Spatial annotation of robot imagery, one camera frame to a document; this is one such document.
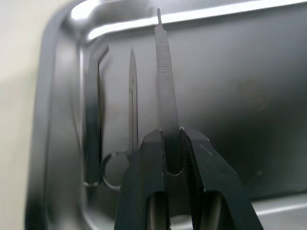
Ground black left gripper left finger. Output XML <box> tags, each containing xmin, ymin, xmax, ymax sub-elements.
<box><xmin>114</xmin><ymin>128</ymin><xmax>171</xmax><ymax>230</ymax></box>

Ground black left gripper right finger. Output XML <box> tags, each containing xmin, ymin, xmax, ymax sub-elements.
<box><xmin>179</xmin><ymin>126</ymin><xmax>260</xmax><ymax>230</ymax></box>

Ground silver scalpel handle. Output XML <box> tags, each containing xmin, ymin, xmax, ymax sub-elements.
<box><xmin>154</xmin><ymin>8</ymin><xmax>185</xmax><ymax>176</ymax></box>

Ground silver surgical scissors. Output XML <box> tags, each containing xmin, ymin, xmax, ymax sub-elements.
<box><xmin>100</xmin><ymin>47</ymin><xmax>141</xmax><ymax>191</ymax></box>

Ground stainless steel instrument tray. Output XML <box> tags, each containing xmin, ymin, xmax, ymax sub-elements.
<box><xmin>24</xmin><ymin>0</ymin><xmax>307</xmax><ymax>230</ymax></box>

